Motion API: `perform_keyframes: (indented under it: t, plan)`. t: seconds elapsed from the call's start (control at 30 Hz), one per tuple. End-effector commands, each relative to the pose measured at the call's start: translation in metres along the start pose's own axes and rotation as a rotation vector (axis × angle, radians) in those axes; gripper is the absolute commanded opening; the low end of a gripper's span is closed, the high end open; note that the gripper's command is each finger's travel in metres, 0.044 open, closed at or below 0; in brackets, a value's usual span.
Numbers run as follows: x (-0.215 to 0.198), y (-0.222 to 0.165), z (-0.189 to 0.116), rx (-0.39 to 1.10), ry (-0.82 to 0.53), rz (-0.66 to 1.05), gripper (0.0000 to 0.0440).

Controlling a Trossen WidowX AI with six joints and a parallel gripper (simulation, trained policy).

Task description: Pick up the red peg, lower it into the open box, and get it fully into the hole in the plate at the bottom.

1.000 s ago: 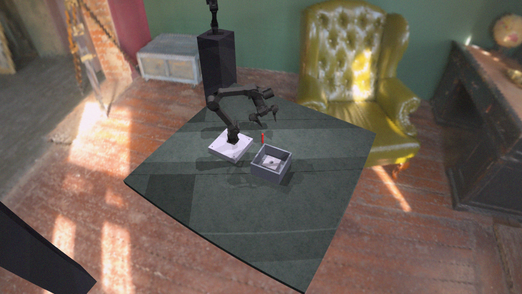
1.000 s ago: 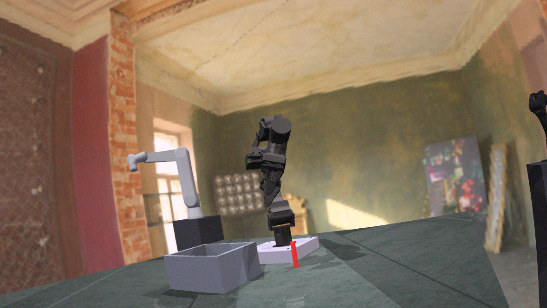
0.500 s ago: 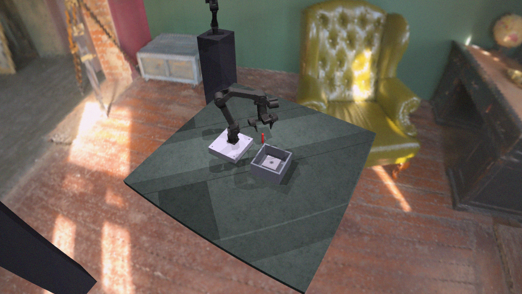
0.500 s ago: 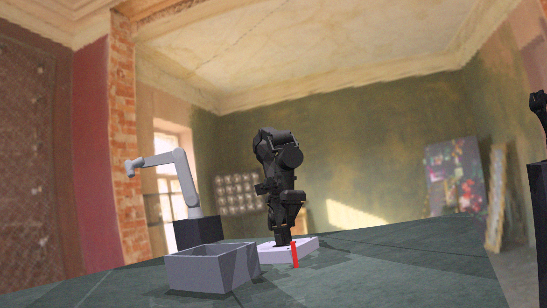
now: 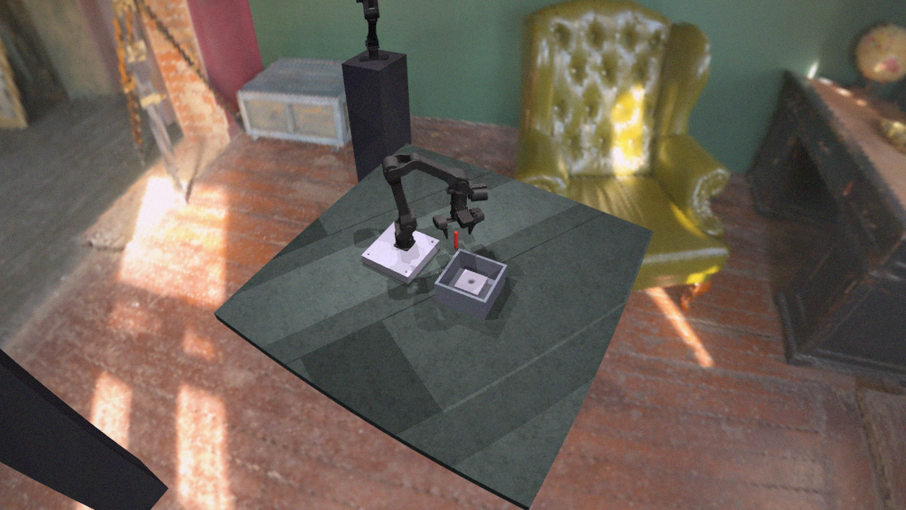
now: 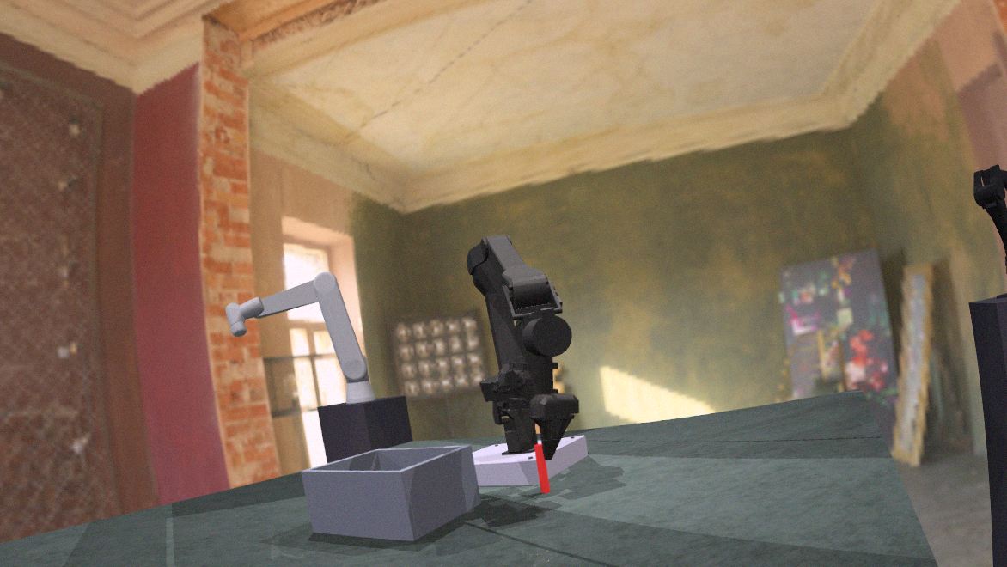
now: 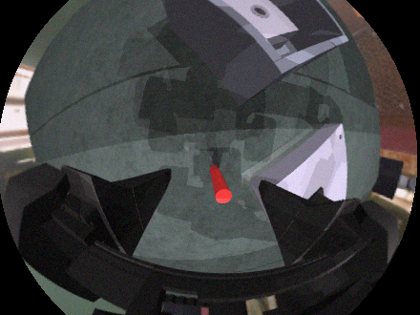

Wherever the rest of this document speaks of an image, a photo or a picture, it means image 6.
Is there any red peg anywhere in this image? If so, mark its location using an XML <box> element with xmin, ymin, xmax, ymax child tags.
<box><xmin>534</xmin><ymin>444</ymin><xmax>550</xmax><ymax>493</ymax></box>

